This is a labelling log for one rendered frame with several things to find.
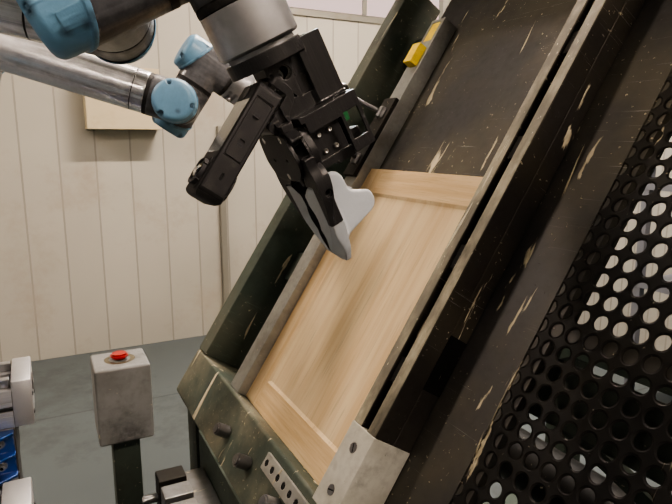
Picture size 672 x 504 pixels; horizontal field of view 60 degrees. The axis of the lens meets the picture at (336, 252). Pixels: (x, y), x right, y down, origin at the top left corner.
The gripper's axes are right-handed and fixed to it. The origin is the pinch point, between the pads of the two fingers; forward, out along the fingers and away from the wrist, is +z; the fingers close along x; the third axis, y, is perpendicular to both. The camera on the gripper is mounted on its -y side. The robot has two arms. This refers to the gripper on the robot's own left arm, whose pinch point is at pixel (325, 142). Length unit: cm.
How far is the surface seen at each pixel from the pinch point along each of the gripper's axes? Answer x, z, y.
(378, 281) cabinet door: 31.8, 10.5, -19.9
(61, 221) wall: -38, -13, 305
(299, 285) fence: 30.7, 8.7, 5.1
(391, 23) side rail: -44.7, 7.2, 3.3
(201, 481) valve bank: 74, 9, 17
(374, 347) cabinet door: 45, 11, -24
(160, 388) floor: 41, 73, 245
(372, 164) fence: 1.3, 10.0, -5.6
